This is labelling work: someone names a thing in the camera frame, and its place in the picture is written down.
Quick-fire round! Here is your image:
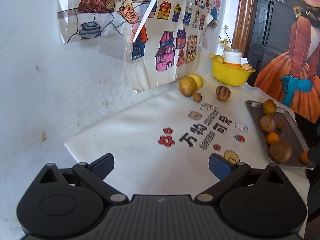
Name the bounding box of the striped pepino melon front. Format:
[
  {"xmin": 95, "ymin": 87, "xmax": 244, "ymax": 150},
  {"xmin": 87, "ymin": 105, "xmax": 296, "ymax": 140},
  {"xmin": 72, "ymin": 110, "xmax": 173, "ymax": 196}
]
[{"xmin": 259, "ymin": 115, "xmax": 276, "ymax": 133}]

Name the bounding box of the small brown longan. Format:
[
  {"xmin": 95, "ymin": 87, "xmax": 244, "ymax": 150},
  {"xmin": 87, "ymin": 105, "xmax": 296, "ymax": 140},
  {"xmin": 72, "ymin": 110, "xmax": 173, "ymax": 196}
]
[
  {"xmin": 277, "ymin": 121, "xmax": 285, "ymax": 130},
  {"xmin": 193, "ymin": 93, "xmax": 202, "ymax": 102}
]

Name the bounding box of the brown kiwi fruit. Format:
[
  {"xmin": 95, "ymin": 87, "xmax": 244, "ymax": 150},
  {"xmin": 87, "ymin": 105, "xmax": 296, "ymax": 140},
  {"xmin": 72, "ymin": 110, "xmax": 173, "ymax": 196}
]
[{"xmin": 268, "ymin": 140, "xmax": 292, "ymax": 163}]

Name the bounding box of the yellow fruit in bowl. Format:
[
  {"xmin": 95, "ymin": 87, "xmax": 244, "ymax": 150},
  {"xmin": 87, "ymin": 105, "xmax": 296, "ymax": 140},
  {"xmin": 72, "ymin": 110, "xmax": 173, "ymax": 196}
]
[{"xmin": 214, "ymin": 55, "xmax": 224, "ymax": 63}]

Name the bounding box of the small brown longan front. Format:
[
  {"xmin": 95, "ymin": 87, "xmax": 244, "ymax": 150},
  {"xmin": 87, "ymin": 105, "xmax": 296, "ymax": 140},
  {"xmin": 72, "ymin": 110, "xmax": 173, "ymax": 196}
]
[{"xmin": 277, "ymin": 121, "xmax": 285, "ymax": 130}]

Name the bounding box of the brown wooden door frame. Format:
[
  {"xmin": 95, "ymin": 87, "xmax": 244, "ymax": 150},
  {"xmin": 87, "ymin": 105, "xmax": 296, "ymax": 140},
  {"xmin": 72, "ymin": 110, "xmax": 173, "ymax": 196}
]
[{"xmin": 233, "ymin": 0, "xmax": 254, "ymax": 55}]

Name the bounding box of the metal baking tray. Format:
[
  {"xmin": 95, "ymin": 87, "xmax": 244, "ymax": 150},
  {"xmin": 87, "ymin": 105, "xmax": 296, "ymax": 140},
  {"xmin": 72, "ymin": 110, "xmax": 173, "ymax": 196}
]
[{"xmin": 246, "ymin": 100, "xmax": 316, "ymax": 170}]

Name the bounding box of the boy with fan drawing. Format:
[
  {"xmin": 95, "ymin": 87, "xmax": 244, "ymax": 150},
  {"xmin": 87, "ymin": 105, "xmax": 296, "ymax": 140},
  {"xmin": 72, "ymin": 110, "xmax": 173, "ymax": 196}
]
[{"xmin": 57, "ymin": 0, "xmax": 151, "ymax": 43}]

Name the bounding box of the striped pepino melon back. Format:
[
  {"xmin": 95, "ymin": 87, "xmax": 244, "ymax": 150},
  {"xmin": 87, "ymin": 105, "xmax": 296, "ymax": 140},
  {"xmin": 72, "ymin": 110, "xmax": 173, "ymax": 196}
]
[{"xmin": 216, "ymin": 86, "xmax": 231, "ymax": 101}]

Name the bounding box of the small brown longan back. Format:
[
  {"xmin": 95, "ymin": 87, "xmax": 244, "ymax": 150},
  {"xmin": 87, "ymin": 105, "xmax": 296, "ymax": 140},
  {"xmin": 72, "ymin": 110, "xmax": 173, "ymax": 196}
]
[{"xmin": 193, "ymin": 93, "xmax": 202, "ymax": 102}]

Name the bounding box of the woman orange dress poster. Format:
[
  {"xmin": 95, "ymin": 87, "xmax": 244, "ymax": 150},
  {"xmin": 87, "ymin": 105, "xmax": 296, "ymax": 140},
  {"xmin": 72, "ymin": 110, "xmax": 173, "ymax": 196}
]
[{"xmin": 254, "ymin": 0, "xmax": 319, "ymax": 123}]

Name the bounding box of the small orange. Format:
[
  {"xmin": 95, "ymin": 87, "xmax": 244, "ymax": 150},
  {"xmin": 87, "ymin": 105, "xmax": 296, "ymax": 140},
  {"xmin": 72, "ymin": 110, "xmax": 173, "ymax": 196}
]
[
  {"xmin": 300, "ymin": 151, "xmax": 310, "ymax": 164},
  {"xmin": 266, "ymin": 132, "xmax": 279, "ymax": 145}
]

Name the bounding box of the striped pepino melon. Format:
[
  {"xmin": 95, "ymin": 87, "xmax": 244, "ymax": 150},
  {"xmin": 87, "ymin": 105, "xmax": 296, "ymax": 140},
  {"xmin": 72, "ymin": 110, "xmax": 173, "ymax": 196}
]
[
  {"xmin": 259, "ymin": 115, "xmax": 276, "ymax": 133},
  {"xmin": 216, "ymin": 86, "xmax": 231, "ymax": 101}
]

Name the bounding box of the green-brown passion fruit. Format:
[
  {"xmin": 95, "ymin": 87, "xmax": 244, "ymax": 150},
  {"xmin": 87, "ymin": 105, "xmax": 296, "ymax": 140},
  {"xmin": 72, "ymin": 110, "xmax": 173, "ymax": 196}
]
[{"xmin": 263, "ymin": 99, "xmax": 277, "ymax": 116}]

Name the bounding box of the yellow plastic bowl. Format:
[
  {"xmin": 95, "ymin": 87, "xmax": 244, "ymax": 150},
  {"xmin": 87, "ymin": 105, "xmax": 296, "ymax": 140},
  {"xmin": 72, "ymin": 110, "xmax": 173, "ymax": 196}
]
[{"xmin": 209, "ymin": 53, "xmax": 257, "ymax": 87}]

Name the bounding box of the yellow lemon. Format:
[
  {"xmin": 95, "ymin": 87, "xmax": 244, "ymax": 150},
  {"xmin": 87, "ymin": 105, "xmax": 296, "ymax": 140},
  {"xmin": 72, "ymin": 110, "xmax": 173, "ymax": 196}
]
[{"xmin": 188, "ymin": 73, "xmax": 203, "ymax": 90}]

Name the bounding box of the white printed table cloth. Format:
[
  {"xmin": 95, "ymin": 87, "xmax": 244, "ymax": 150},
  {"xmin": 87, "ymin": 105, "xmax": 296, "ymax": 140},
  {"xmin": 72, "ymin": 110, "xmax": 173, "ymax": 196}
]
[{"xmin": 63, "ymin": 73, "xmax": 311, "ymax": 238}]

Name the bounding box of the white jar with flowers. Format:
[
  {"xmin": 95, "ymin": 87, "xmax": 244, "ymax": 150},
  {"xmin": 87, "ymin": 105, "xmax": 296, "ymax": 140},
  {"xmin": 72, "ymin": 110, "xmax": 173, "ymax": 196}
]
[{"xmin": 219, "ymin": 24, "xmax": 242, "ymax": 68}]

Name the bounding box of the houses drawing paper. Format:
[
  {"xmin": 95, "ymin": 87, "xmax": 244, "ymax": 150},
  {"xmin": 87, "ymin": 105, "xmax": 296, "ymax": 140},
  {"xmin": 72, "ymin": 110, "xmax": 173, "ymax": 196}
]
[{"xmin": 125, "ymin": 0, "xmax": 213, "ymax": 93}]

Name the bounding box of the green-yellow round fruit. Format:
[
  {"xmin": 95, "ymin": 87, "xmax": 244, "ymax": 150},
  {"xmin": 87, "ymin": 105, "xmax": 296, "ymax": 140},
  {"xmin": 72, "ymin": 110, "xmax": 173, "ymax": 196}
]
[{"xmin": 179, "ymin": 76, "xmax": 197, "ymax": 97}]

